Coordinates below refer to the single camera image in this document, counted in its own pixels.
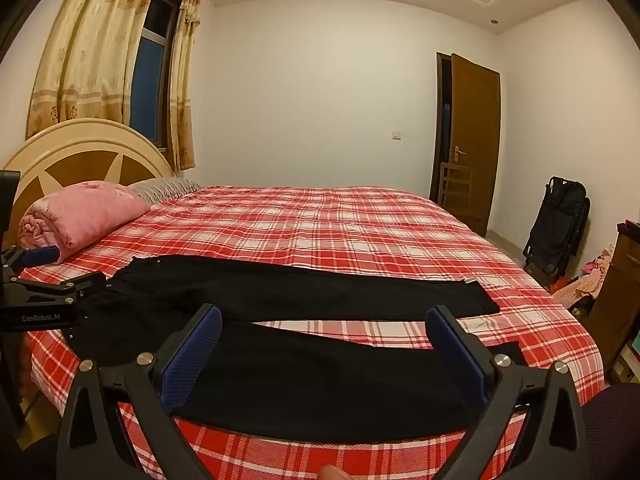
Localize dark wooden door frame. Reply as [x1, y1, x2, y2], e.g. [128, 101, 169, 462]
[430, 52, 454, 206]

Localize wooden slatted rail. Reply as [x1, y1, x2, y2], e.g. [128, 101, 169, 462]
[440, 161, 474, 211]

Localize brown wooden door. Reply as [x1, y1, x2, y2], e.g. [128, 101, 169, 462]
[450, 53, 502, 237]

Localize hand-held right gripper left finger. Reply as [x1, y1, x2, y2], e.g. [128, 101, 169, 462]
[56, 303, 223, 480]

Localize bed with red plaid sheet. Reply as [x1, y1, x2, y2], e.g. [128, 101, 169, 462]
[17, 185, 606, 480]

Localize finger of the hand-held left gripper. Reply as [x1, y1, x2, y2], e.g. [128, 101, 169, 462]
[3, 245, 60, 281]
[6, 272, 108, 306]

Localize dark window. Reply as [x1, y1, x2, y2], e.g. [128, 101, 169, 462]
[131, 0, 181, 151]

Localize cream and brown headboard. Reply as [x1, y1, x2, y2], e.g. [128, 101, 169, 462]
[0, 118, 173, 256]

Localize brown wooden cabinet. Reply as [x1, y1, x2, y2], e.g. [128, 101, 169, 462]
[587, 220, 640, 376]

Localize grey patterned pillow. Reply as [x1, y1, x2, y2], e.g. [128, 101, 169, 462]
[129, 177, 202, 206]

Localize wide beige floral curtain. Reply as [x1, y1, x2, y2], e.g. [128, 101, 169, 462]
[26, 0, 166, 142]

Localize person's right leg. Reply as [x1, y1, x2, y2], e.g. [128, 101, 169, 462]
[580, 384, 640, 480]

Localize pile of colourful clothes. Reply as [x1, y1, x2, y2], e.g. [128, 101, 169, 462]
[550, 245, 617, 311]

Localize pink folded blanket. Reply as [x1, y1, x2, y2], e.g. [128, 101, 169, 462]
[18, 181, 152, 265]

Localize black pants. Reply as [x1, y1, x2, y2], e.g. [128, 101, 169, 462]
[70, 255, 526, 446]

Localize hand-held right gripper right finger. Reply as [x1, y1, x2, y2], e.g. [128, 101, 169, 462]
[425, 304, 591, 480]

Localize black folded stroller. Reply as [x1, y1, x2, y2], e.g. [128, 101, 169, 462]
[522, 176, 591, 279]

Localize narrow beige floral curtain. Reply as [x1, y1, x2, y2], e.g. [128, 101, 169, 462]
[167, 0, 202, 172]

